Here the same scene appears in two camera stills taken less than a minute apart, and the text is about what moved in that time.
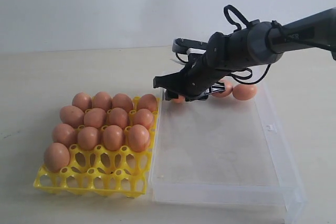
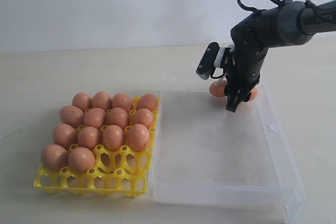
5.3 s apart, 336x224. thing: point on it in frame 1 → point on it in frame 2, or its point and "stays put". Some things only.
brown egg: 144,117 stays put
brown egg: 95,117 stays put
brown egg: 181,99 → 81,159
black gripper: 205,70 → 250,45
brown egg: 56,157 stays put
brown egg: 87,137 stays put
